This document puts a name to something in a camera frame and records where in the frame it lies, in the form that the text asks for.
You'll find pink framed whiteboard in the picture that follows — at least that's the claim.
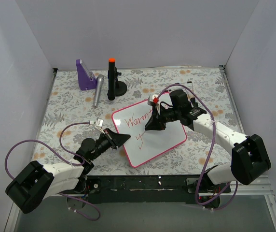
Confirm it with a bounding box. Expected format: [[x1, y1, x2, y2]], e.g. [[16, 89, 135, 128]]
[[111, 100, 187, 168]]

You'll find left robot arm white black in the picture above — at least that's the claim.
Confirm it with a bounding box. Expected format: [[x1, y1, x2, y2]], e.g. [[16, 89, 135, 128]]
[[5, 128, 131, 214]]

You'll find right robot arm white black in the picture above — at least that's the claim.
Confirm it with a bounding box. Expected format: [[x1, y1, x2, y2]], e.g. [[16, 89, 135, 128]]
[[145, 89, 271, 192]]

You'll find floral table mat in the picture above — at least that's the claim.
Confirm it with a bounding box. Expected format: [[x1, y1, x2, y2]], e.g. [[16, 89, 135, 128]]
[[32, 67, 243, 175]]

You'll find black flashlight orange tip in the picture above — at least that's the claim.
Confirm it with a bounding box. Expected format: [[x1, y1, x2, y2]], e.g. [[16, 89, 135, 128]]
[[107, 58, 115, 101]]

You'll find black round stand base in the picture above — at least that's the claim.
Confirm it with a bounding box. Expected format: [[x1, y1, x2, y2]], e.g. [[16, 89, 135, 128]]
[[114, 69, 127, 97]]

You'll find silver microphone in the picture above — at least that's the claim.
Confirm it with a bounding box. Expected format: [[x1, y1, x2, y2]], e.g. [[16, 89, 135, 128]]
[[93, 74, 105, 107]]

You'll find purple wedge stand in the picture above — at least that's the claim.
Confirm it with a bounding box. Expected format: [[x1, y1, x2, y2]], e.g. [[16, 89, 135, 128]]
[[76, 59, 97, 91]]

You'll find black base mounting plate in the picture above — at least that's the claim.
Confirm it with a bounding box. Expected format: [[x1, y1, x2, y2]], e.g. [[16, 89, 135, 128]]
[[58, 175, 232, 205]]

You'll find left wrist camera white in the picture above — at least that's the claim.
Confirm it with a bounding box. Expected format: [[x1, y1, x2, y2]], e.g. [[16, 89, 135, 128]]
[[89, 118, 104, 133]]

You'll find metal wire easel stand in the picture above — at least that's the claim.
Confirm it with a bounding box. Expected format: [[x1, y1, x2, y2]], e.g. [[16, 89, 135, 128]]
[[176, 81, 194, 94]]

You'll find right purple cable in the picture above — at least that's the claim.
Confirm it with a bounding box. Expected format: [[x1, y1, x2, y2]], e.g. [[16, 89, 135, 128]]
[[156, 84, 239, 211]]

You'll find aluminium frame rail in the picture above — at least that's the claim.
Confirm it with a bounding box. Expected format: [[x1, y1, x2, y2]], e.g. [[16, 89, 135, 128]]
[[199, 175, 273, 196]]

